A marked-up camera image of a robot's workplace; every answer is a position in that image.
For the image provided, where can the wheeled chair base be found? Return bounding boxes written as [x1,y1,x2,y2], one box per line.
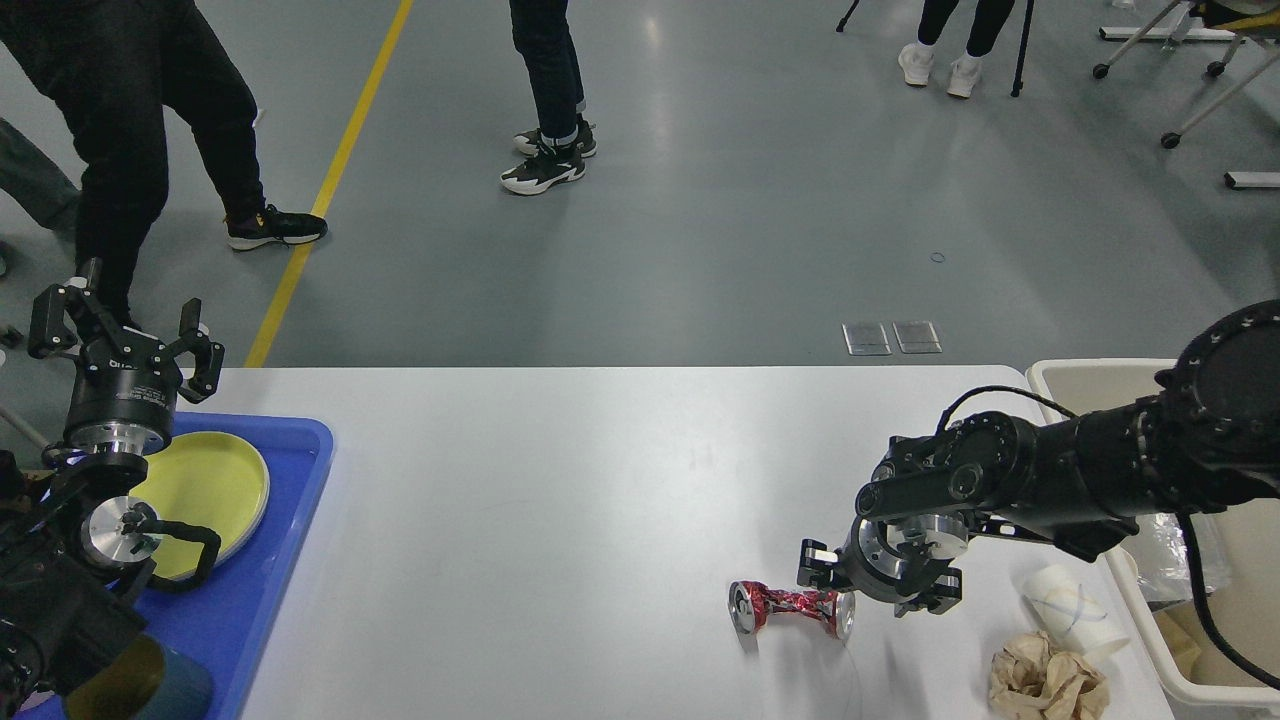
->
[1091,0,1280,191]

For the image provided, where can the person in grey jeans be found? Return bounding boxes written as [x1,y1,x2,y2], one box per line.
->
[1,118,81,240]

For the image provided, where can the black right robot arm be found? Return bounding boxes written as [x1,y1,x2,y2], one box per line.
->
[797,300,1279,688]

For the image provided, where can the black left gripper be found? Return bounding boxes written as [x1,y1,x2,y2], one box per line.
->
[28,258,225,451]

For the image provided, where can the silver floor plate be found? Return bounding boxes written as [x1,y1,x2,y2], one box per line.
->
[892,320,943,354]
[842,322,893,357]

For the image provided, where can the beige plastic bin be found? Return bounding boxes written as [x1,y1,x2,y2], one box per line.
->
[1027,357,1279,719]

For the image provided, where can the blue plastic tray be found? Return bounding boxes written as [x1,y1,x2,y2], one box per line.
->
[20,413,335,720]

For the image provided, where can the person with white sneakers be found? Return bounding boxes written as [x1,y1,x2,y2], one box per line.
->
[897,0,1018,100]

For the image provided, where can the silver foil bag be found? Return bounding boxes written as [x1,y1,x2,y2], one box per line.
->
[1121,512,1233,611]

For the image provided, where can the person in black clothes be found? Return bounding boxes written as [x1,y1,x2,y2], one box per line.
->
[3,1,326,325]

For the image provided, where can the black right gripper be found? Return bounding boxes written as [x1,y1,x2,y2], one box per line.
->
[796,514,970,618]

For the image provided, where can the crushed white paper cup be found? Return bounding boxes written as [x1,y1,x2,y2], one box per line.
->
[1020,564,1130,664]

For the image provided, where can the yellow plate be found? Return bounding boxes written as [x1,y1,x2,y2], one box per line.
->
[131,430,262,552]

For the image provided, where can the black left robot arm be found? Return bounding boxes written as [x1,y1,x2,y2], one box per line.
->
[1,258,224,717]

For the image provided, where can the crushed red can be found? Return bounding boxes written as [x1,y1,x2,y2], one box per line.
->
[727,580,856,641]

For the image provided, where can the person with black green sneakers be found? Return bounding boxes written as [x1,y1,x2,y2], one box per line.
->
[500,1,598,196]

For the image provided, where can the teal mug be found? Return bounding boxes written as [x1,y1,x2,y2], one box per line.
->
[63,634,212,719]

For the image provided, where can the paper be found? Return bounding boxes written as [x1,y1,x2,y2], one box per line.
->
[988,632,1111,719]

